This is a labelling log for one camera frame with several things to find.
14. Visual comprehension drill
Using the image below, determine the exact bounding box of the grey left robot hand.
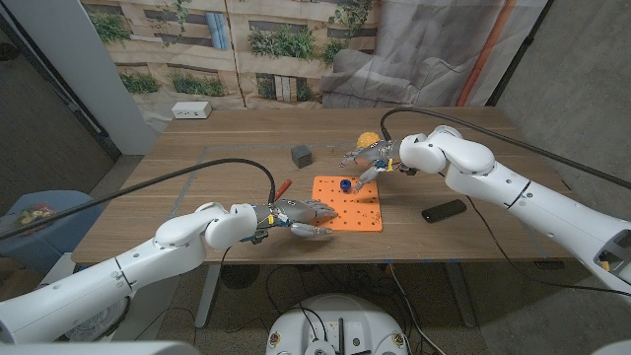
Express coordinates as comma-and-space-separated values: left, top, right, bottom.
253, 198, 339, 246

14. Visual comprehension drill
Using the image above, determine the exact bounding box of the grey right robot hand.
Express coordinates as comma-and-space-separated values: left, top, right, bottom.
339, 139, 403, 193

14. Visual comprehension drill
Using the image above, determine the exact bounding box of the orange pegboard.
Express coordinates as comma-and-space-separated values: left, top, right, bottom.
312, 175, 385, 233

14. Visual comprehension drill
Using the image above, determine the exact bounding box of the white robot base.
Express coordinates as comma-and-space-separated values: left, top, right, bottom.
265, 294, 409, 355

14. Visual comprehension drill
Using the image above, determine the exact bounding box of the yellow pineapple toy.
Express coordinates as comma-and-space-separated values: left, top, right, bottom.
356, 131, 382, 149

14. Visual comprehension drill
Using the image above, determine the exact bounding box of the dark grey block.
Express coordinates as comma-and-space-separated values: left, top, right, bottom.
290, 143, 314, 170

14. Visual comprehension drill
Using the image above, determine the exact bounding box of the black round fan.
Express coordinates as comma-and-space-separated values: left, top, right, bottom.
220, 264, 261, 290

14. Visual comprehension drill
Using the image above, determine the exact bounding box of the black phone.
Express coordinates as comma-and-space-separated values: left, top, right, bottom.
421, 198, 467, 224

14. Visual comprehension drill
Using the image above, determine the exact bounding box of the printed fabric backdrop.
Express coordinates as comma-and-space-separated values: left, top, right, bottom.
81, 0, 549, 132

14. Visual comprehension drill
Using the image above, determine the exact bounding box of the white table leg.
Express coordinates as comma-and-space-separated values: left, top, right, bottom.
446, 260, 477, 329
194, 263, 223, 329

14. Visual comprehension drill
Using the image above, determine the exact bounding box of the white power strip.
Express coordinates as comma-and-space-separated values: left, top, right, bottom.
171, 101, 213, 120

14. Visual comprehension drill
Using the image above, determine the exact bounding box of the blue-grey stool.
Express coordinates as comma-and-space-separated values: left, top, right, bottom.
0, 189, 103, 272

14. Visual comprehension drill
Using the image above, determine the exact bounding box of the white robot torso shell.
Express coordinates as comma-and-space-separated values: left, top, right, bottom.
0, 340, 201, 355

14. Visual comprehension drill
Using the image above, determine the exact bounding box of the bag of colourful toys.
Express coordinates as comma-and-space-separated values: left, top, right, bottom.
14, 201, 58, 229

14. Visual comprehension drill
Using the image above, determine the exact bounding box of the knife with red handle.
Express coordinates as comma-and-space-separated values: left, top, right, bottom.
273, 178, 293, 202

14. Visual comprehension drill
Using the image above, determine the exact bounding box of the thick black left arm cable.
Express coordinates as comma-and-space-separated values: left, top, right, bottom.
0, 157, 276, 242

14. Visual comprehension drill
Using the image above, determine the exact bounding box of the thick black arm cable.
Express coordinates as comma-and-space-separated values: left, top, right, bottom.
0, 157, 276, 242
380, 106, 631, 191

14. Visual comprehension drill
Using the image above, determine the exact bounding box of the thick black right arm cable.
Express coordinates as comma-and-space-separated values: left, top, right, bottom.
380, 106, 631, 191

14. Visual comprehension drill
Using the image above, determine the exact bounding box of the thin black left wrist cable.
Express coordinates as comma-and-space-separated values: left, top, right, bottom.
216, 245, 236, 317

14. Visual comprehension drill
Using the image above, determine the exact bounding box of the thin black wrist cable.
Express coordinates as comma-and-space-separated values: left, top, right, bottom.
216, 245, 236, 317
462, 194, 631, 299

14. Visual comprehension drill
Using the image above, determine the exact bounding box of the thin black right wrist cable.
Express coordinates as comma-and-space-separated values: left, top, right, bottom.
462, 194, 631, 299

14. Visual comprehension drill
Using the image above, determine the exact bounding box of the grey floor cable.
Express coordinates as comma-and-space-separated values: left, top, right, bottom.
387, 263, 435, 355

